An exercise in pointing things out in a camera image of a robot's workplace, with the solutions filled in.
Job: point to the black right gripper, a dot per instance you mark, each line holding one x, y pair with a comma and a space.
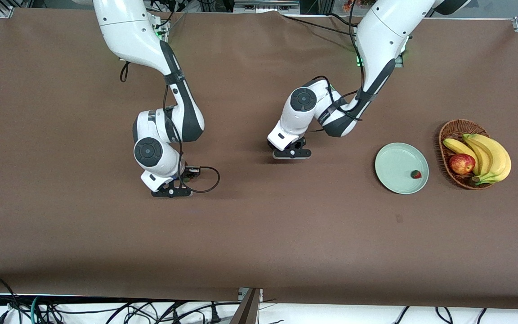
187, 175

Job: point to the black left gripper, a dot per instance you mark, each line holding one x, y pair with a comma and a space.
270, 145

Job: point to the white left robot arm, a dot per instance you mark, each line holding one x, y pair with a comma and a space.
304, 100

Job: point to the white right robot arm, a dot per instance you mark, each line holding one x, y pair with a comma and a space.
151, 153

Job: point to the pale green round plate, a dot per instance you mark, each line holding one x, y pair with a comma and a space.
401, 168

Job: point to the brown table cover sheet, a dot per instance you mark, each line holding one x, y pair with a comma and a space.
259, 234

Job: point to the grey electronics box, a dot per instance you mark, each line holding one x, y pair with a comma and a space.
265, 5

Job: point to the orange background objects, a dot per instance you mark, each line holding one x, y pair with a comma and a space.
358, 3

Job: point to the small yellow banana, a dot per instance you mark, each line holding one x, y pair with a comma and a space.
457, 146

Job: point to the brown wicker basket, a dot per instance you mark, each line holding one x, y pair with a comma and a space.
454, 177

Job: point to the red apple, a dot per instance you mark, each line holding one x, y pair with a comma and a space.
462, 164

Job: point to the large yellow banana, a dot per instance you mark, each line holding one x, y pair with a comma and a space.
502, 159

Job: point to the aluminium profile post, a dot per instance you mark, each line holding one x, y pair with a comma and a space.
247, 308

